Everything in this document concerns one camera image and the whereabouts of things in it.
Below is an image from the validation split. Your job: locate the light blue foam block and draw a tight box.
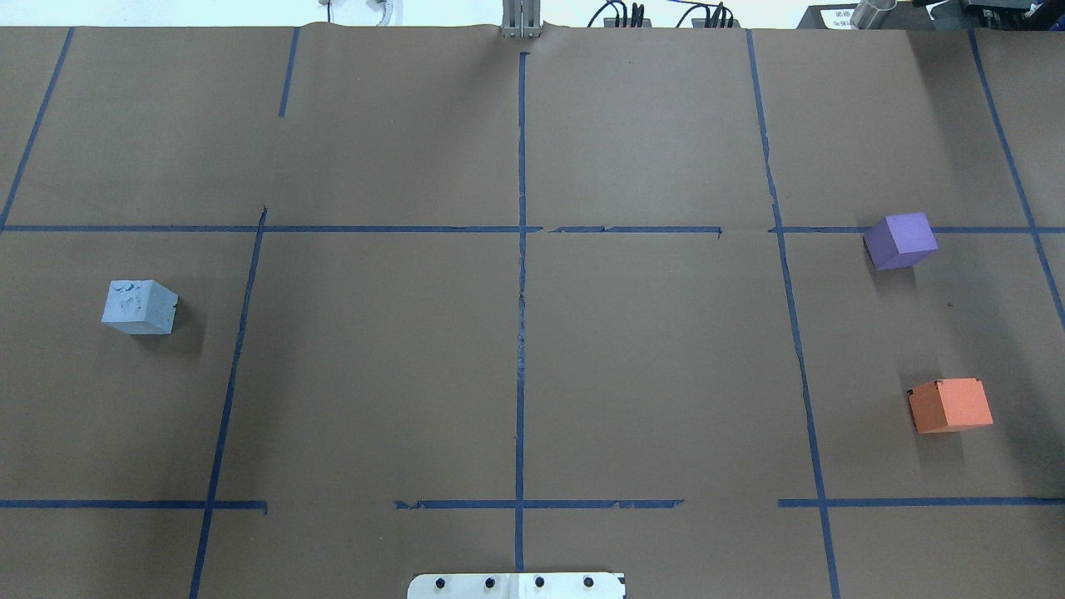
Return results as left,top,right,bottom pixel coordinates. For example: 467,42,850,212
102,280,179,336

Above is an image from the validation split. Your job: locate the purple foam block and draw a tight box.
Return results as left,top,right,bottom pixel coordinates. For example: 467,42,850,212
863,212,939,270

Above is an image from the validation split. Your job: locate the orange foam block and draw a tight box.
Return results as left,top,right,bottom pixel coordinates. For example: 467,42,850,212
908,378,993,433

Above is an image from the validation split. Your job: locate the white metal mounting plate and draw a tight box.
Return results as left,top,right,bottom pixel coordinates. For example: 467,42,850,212
406,572,627,598

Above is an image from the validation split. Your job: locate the black box with label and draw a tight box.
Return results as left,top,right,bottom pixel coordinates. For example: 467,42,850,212
794,3,857,31

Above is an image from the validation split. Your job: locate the silver metal cup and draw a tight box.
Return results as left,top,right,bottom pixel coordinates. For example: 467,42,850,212
850,0,898,30

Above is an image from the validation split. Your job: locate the grey aluminium post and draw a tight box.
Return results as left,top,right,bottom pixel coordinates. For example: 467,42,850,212
501,0,542,39

